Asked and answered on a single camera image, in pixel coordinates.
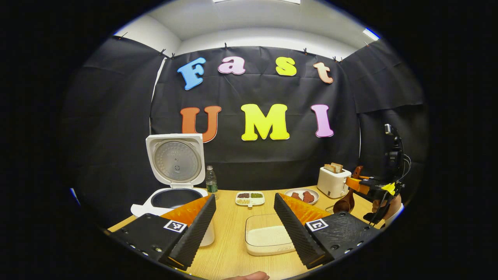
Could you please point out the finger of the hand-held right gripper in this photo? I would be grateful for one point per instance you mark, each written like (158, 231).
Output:
(358, 186)

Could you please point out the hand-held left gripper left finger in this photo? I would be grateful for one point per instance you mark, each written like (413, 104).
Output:
(194, 233)

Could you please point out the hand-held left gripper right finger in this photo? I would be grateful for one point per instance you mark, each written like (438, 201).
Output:
(295, 233)

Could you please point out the brown wooden spoon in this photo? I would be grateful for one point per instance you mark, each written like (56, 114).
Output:
(344, 205)

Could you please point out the clear box of rice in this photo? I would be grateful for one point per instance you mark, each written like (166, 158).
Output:
(264, 237)

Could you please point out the white rice cooker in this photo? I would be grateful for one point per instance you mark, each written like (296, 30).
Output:
(175, 163)

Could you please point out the white toaster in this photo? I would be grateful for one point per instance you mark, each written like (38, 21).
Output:
(332, 184)

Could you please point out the toast bread slice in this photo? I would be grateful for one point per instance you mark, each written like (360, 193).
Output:
(330, 168)
(337, 167)

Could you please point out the brown meat piece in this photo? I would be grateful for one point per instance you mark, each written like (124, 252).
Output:
(296, 196)
(308, 197)

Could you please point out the white round plate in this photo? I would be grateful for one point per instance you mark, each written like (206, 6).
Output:
(301, 190)

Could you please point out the clear plastic water bottle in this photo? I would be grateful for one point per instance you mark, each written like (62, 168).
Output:
(211, 182)

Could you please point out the white divided bean dish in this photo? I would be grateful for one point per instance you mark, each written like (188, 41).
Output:
(249, 198)

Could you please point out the black backdrop cloth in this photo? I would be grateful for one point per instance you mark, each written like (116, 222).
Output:
(272, 163)

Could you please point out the small ceiling light panel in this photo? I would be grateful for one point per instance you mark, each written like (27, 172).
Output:
(370, 34)

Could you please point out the large ceiling light panel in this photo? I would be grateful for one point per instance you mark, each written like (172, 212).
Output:
(256, 1)

